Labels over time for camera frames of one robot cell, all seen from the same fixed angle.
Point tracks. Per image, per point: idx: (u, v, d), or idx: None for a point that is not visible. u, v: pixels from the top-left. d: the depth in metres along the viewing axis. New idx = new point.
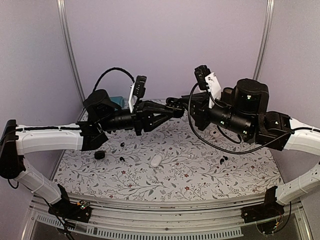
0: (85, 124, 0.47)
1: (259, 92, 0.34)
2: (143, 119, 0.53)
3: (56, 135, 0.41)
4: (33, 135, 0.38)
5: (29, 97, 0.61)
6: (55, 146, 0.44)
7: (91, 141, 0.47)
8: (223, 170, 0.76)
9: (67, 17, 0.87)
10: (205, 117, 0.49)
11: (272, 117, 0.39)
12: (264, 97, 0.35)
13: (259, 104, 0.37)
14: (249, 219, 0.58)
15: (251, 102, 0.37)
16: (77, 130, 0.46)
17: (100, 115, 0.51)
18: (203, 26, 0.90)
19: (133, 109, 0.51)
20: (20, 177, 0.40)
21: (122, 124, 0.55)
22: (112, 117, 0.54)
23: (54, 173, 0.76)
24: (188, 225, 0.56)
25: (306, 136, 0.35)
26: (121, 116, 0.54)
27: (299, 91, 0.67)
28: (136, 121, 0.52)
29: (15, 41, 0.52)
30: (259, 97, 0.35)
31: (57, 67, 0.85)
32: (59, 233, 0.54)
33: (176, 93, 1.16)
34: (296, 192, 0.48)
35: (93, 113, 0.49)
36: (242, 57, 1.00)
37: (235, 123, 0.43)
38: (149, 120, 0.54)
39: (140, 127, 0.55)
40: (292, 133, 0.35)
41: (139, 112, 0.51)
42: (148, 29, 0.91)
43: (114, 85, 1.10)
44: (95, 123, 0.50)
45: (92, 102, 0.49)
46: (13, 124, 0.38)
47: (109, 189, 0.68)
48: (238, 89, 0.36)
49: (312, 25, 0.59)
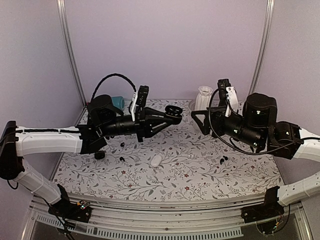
0: (85, 129, 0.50)
1: (266, 107, 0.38)
2: (145, 127, 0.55)
3: (56, 138, 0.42)
4: (33, 137, 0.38)
5: (28, 97, 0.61)
6: (54, 148, 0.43)
7: (90, 144, 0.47)
8: (223, 170, 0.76)
9: (66, 16, 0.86)
10: (220, 126, 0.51)
11: (282, 127, 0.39)
12: (273, 111, 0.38)
13: (268, 118, 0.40)
14: (249, 219, 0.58)
15: (260, 117, 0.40)
16: (77, 134, 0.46)
17: (102, 120, 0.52)
18: (203, 26, 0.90)
19: (135, 118, 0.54)
20: (19, 179, 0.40)
21: (123, 130, 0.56)
22: (113, 123, 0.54)
23: (53, 173, 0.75)
24: (188, 226, 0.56)
25: (315, 146, 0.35)
26: (122, 123, 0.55)
27: (299, 92, 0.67)
28: (139, 129, 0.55)
29: (15, 41, 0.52)
30: (268, 111, 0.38)
31: (57, 67, 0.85)
32: (59, 233, 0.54)
33: (176, 93, 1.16)
34: (300, 194, 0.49)
35: (96, 117, 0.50)
36: (242, 57, 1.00)
37: (246, 134, 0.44)
38: (149, 128, 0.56)
39: (142, 135, 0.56)
40: (303, 143, 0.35)
41: (141, 121, 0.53)
42: (147, 29, 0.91)
43: (113, 85, 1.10)
44: (96, 127, 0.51)
45: (96, 105, 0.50)
46: (13, 126, 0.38)
47: (109, 189, 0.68)
48: (248, 104, 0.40)
49: (313, 24, 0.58)
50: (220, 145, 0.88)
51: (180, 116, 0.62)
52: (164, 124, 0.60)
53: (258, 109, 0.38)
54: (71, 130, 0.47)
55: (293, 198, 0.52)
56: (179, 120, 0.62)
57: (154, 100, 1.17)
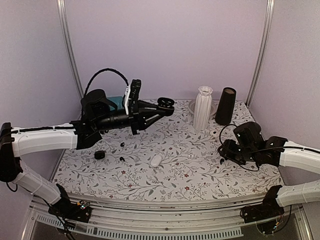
0: (79, 124, 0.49)
1: (241, 128, 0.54)
2: (139, 121, 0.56)
3: (52, 135, 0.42)
4: (28, 136, 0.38)
5: (28, 98, 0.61)
6: (51, 146, 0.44)
7: (85, 139, 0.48)
8: (223, 170, 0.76)
9: (66, 16, 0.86)
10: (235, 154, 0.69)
11: (271, 140, 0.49)
12: (249, 131, 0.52)
13: (250, 135, 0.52)
14: (249, 219, 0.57)
15: (243, 136, 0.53)
16: (71, 130, 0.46)
17: (96, 114, 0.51)
18: (203, 26, 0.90)
19: (129, 111, 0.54)
20: (18, 180, 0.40)
21: (117, 124, 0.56)
22: (107, 117, 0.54)
23: (53, 173, 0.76)
24: (188, 226, 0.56)
25: (295, 154, 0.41)
26: (117, 117, 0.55)
27: (299, 92, 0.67)
28: (133, 122, 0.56)
29: (14, 41, 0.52)
30: (245, 131, 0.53)
31: (57, 67, 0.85)
32: (59, 233, 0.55)
33: (176, 93, 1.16)
34: (299, 195, 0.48)
35: (90, 112, 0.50)
36: (243, 57, 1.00)
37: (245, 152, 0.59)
38: (143, 121, 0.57)
39: (136, 128, 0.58)
40: (282, 151, 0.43)
41: (135, 114, 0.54)
42: (147, 29, 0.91)
43: (113, 85, 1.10)
44: (90, 121, 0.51)
45: (90, 99, 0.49)
46: (8, 127, 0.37)
47: (109, 189, 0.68)
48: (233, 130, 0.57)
49: (313, 25, 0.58)
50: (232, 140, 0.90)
51: (171, 108, 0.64)
52: (157, 116, 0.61)
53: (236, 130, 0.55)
54: (66, 127, 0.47)
55: (292, 201, 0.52)
56: (171, 112, 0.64)
57: (154, 100, 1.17)
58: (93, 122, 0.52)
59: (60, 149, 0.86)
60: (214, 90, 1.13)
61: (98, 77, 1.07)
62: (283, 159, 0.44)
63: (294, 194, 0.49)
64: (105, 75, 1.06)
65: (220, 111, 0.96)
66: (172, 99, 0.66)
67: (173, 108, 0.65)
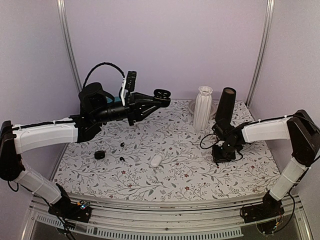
0: (78, 118, 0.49)
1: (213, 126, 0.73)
2: (135, 110, 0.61)
3: (53, 130, 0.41)
4: (30, 132, 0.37)
5: (28, 97, 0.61)
6: (53, 142, 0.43)
7: (85, 132, 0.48)
8: (223, 170, 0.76)
9: (66, 16, 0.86)
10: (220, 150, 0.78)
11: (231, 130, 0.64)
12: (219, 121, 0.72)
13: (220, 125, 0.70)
14: (249, 219, 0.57)
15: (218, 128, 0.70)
16: (71, 123, 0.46)
17: (94, 106, 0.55)
18: (204, 26, 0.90)
19: (126, 102, 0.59)
20: (19, 179, 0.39)
21: (115, 116, 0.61)
22: (104, 109, 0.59)
23: (54, 173, 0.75)
24: (188, 225, 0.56)
25: (251, 126, 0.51)
26: (114, 109, 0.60)
27: (298, 92, 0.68)
28: (129, 113, 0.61)
29: (15, 42, 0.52)
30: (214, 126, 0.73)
31: (56, 66, 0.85)
32: (59, 233, 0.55)
33: (176, 93, 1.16)
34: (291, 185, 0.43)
35: (88, 105, 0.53)
36: (243, 57, 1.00)
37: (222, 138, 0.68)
38: (139, 111, 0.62)
39: (132, 118, 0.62)
40: (244, 128, 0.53)
41: (131, 105, 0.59)
42: (148, 29, 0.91)
43: (114, 84, 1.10)
44: (89, 114, 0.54)
45: (88, 93, 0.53)
46: (9, 124, 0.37)
47: (109, 189, 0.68)
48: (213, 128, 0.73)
49: (313, 24, 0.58)
50: (256, 146, 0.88)
51: (167, 99, 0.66)
52: (154, 107, 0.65)
53: (213, 127, 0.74)
54: (65, 121, 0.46)
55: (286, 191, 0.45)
56: (167, 103, 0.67)
57: None
58: (92, 116, 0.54)
59: (60, 150, 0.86)
60: (214, 89, 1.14)
61: (99, 77, 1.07)
62: (247, 135, 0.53)
63: (286, 181, 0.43)
64: (105, 75, 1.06)
65: (220, 111, 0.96)
66: (169, 91, 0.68)
67: (169, 99, 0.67)
